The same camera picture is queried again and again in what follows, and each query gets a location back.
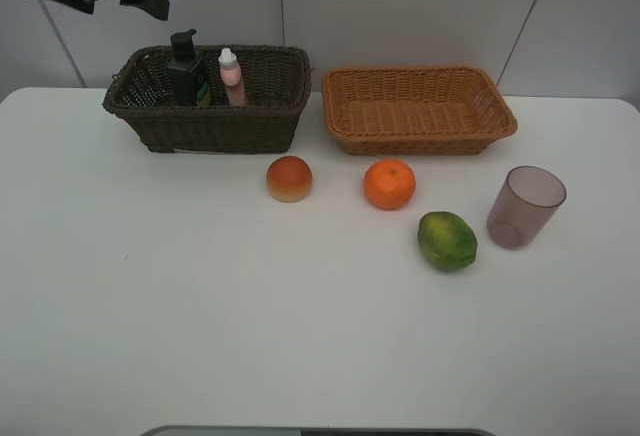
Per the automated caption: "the light brown wicker basket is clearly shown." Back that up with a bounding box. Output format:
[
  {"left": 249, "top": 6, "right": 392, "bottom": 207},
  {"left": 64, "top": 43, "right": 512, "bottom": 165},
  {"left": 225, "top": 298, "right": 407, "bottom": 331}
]
[{"left": 322, "top": 66, "right": 518, "bottom": 156}]

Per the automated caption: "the pink bottle white cap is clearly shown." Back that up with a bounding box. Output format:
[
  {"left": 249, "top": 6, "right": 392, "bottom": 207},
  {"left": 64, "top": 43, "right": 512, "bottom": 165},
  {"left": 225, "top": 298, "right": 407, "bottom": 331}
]
[{"left": 218, "top": 47, "right": 248, "bottom": 107}]

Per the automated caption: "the dark green pump bottle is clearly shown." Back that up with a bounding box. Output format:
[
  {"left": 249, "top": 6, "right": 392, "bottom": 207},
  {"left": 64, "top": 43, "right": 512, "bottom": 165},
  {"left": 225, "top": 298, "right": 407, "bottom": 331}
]
[{"left": 167, "top": 29, "right": 211, "bottom": 108}]

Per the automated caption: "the green lime fruit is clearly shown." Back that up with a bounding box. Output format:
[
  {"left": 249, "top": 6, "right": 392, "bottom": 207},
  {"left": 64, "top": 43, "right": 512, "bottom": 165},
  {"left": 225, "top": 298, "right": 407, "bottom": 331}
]
[{"left": 417, "top": 211, "right": 478, "bottom": 272}]

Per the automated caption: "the dark brown wicker basket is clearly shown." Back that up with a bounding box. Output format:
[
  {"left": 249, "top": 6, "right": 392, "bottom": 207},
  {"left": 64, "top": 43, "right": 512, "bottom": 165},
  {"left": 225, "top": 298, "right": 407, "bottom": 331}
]
[{"left": 103, "top": 45, "right": 311, "bottom": 154}]

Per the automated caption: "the translucent purple plastic cup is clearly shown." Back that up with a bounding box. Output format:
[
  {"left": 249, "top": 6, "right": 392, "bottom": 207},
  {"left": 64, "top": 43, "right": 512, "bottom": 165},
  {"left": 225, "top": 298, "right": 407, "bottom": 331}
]
[{"left": 486, "top": 166, "right": 567, "bottom": 249}]

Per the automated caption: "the orange tangerine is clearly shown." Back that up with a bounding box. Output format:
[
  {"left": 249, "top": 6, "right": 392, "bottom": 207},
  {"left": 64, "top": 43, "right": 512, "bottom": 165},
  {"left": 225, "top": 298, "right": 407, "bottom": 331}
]
[{"left": 363, "top": 159, "right": 416, "bottom": 210}]

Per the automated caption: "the red yellow half fruit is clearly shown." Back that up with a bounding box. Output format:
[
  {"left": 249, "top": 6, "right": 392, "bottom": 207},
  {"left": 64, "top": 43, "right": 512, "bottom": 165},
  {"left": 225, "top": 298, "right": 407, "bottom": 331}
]
[{"left": 266, "top": 156, "right": 313, "bottom": 203}]

